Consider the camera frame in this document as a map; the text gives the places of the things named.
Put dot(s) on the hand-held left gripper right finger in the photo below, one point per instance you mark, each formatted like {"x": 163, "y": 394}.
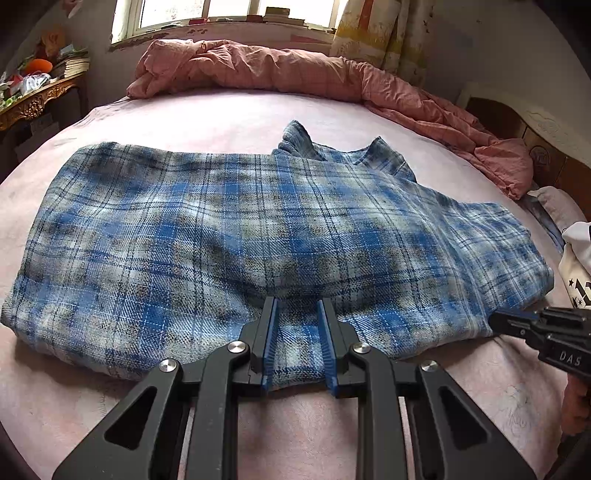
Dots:
{"x": 328, "y": 350}

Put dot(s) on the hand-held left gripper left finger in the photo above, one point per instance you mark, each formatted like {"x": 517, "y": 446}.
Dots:
{"x": 269, "y": 350}

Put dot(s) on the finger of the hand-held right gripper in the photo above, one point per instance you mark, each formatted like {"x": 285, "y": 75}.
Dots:
{"x": 512, "y": 323}

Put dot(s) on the blue plaid shirt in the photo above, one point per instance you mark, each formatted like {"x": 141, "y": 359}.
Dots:
{"x": 231, "y": 230}

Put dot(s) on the person's right hand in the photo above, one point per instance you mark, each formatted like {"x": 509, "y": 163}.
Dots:
{"x": 577, "y": 408}

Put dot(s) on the cream bag with black print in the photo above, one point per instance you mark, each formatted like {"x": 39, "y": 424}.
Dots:
{"x": 577, "y": 281}

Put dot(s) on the white cloth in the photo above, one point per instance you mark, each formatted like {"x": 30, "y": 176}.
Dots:
{"x": 579, "y": 237}

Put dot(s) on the grey blue cloth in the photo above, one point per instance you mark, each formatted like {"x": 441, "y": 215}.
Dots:
{"x": 547, "y": 221}

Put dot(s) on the pink pillow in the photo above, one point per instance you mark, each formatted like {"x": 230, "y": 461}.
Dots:
{"x": 561, "y": 205}

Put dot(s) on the wooden headboard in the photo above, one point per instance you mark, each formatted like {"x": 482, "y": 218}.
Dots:
{"x": 531, "y": 129}

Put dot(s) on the bed with pink sheet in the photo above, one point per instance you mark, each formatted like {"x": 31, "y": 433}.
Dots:
{"x": 184, "y": 120}

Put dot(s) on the pink duvet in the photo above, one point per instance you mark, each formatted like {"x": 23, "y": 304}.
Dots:
{"x": 286, "y": 69}

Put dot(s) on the patterned curtain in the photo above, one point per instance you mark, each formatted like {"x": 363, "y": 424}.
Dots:
{"x": 383, "y": 37}

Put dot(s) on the books on windowsill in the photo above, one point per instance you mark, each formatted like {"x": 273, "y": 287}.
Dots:
{"x": 281, "y": 14}

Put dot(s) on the carved wooden side table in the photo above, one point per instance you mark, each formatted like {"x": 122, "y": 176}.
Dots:
{"x": 32, "y": 104}

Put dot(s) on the window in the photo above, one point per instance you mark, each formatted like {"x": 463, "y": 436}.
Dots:
{"x": 221, "y": 11}

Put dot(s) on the stack of books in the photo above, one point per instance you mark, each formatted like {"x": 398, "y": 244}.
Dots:
{"x": 74, "y": 64}

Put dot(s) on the orange toy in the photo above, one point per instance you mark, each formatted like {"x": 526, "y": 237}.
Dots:
{"x": 37, "y": 65}

